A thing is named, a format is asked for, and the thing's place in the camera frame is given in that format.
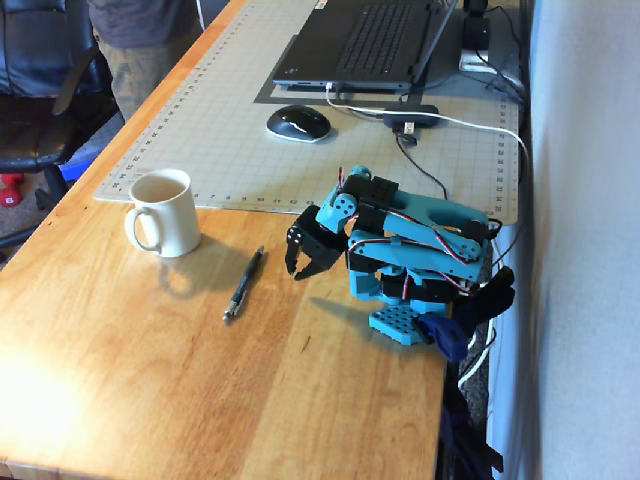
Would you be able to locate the dark grey laptop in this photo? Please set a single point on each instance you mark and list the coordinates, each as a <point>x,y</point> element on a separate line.
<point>370,40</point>

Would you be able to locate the blue table clamp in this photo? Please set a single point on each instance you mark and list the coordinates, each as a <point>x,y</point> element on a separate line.
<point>445,335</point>

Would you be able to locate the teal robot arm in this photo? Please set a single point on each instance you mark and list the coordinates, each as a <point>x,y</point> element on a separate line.
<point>425,205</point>

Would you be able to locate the black computer mouse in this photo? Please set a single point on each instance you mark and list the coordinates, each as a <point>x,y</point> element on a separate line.
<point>299,122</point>

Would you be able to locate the grey gridded cutting mat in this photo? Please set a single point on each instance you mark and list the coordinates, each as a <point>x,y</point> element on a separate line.
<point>225,125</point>

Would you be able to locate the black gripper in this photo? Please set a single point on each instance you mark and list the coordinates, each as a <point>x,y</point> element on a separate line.
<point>324,248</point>

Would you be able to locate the dark blue pen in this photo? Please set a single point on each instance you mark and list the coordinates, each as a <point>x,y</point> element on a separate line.
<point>245,282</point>

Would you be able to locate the black usb hub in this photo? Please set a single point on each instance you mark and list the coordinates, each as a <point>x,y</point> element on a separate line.
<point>410,116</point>

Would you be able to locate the blue storage box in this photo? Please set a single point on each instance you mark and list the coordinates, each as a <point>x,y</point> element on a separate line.
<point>71,172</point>

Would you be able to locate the white ceramic mug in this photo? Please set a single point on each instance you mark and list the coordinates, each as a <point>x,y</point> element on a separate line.
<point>172,225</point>

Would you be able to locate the standing person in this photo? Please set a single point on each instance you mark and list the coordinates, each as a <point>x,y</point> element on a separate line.
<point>145,50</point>

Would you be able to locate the red dumbbell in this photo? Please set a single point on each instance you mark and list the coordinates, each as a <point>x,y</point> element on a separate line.
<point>9,192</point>

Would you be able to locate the black office chair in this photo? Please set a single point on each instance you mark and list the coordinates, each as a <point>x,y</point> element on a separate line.
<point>35,80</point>

